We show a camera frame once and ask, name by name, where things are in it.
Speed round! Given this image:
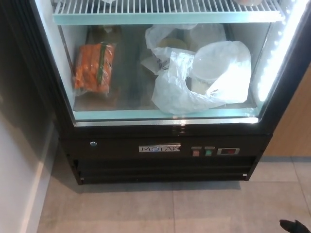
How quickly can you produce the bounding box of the black Motak display refrigerator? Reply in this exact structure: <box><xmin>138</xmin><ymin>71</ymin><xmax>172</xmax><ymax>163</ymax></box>
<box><xmin>0</xmin><ymin>0</ymin><xmax>311</xmax><ymax>186</ymax></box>

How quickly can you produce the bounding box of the silver Motak nameplate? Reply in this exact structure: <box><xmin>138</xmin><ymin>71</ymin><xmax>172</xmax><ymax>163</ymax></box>
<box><xmin>138</xmin><ymin>144</ymin><xmax>182</xmax><ymax>154</ymax></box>

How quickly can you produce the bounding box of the clear plastic food container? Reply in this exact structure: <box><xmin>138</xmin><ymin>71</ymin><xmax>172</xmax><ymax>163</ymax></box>
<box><xmin>190</xmin><ymin>50</ymin><xmax>223</xmax><ymax>92</ymax></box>

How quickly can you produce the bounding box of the white plastic shopping bag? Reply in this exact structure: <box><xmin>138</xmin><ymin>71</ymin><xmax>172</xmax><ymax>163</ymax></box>
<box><xmin>145</xmin><ymin>23</ymin><xmax>252</xmax><ymax>115</ymax></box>

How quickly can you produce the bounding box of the bag of orange carrots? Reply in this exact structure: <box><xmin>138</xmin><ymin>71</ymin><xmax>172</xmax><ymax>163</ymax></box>
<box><xmin>72</xmin><ymin>41</ymin><xmax>116</xmax><ymax>98</ymax></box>

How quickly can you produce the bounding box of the red temperature display panel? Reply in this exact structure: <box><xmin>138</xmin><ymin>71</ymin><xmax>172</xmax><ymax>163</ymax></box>
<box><xmin>217</xmin><ymin>147</ymin><xmax>240</xmax><ymax>156</ymax></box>

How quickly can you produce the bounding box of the translucent plastic tub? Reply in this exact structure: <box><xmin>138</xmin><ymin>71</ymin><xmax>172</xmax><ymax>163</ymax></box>
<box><xmin>189</xmin><ymin>23</ymin><xmax>228</xmax><ymax>49</ymax></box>

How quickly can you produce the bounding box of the white LED light strip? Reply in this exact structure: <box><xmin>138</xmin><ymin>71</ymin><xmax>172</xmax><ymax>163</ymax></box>
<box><xmin>257</xmin><ymin>0</ymin><xmax>311</xmax><ymax>102</ymax></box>

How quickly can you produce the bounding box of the wooden cabinet panel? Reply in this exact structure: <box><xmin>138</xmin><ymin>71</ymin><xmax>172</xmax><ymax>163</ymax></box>
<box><xmin>263</xmin><ymin>71</ymin><xmax>311</xmax><ymax>158</ymax></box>

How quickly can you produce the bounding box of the white wire refrigerator shelf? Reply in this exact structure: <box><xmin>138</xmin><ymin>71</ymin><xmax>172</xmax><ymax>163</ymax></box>
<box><xmin>52</xmin><ymin>0</ymin><xmax>288</xmax><ymax>25</ymax></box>

